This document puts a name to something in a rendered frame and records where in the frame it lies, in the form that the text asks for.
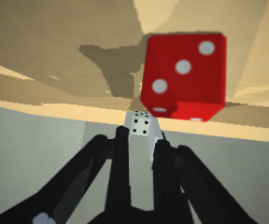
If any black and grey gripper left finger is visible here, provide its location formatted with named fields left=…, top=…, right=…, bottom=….
left=0, top=111, right=133, bottom=224

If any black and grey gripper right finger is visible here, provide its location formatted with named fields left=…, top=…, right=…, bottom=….
left=148, top=115, right=259, bottom=224

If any tan square mat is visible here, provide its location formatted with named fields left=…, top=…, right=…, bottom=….
left=0, top=0, right=268, bottom=98

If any red die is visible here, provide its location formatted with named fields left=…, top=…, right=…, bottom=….
left=140, top=34, right=227, bottom=122

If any white die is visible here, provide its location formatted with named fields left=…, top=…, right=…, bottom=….
left=131, top=110, right=151, bottom=136

